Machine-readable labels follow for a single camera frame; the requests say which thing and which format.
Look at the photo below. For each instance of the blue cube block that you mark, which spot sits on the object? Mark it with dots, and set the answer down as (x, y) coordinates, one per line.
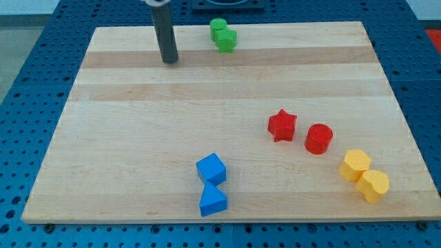
(211, 169)

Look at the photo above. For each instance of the blue triangle block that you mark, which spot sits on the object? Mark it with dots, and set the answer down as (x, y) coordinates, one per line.
(212, 200)

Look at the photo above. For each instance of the light wooden board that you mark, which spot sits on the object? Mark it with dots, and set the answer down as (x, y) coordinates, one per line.
(129, 137)

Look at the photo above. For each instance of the yellow hexagon block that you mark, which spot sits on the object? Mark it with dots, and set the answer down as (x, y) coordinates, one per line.
(354, 163)

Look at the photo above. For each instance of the yellow heart block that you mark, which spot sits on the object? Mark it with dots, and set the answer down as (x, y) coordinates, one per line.
(373, 184)

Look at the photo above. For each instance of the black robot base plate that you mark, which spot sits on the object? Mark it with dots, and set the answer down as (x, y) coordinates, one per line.
(205, 5)

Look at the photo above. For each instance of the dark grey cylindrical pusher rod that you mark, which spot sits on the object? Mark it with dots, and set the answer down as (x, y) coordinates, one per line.
(162, 20)

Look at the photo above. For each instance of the green star block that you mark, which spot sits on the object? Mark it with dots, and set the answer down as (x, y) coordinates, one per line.
(226, 40)

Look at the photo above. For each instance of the red cylinder block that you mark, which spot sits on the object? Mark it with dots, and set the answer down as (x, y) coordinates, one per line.
(318, 138)

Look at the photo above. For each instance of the green circle block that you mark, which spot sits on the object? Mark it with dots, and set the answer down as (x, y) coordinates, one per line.
(216, 25)

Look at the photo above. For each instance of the red star block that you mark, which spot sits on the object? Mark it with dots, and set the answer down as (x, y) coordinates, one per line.
(282, 126)

